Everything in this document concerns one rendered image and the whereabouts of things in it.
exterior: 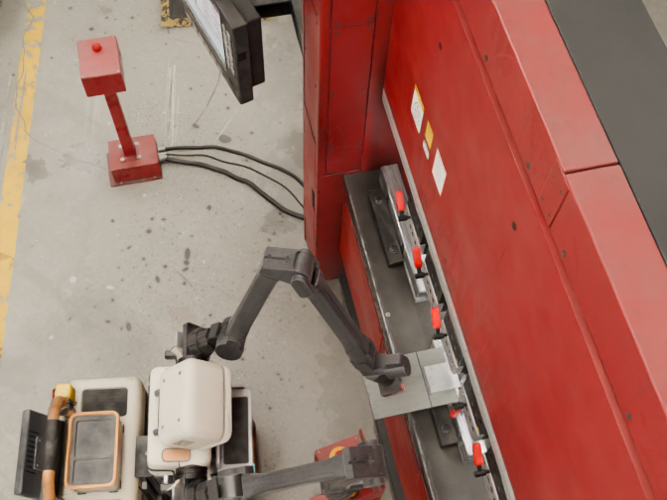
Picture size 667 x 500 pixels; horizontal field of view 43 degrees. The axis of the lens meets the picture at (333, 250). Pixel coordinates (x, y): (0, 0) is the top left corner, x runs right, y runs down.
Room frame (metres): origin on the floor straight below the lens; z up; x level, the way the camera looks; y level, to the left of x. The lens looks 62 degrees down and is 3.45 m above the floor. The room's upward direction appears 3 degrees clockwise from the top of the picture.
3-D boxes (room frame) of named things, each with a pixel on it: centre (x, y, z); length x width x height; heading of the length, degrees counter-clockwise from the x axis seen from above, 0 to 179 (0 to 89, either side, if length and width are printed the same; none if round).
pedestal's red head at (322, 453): (0.62, -0.09, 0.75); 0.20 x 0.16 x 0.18; 25
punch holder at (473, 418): (0.72, -0.44, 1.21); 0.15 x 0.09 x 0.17; 16
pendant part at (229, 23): (1.89, 0.40, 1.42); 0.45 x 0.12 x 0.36; 32
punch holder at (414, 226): (1.29, -0.28, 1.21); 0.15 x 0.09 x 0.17; 16
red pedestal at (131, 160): (2.21, 0.99, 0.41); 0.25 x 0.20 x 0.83; 106
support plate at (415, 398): (0.85, -0.26, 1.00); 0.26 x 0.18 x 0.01; 106
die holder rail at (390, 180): (1.42, -0.25, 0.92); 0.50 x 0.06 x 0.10; 16
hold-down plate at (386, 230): (1.45, -0.18, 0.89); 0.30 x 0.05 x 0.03; 16
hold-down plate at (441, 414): (0.83, -0.35, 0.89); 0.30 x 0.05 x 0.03; 16
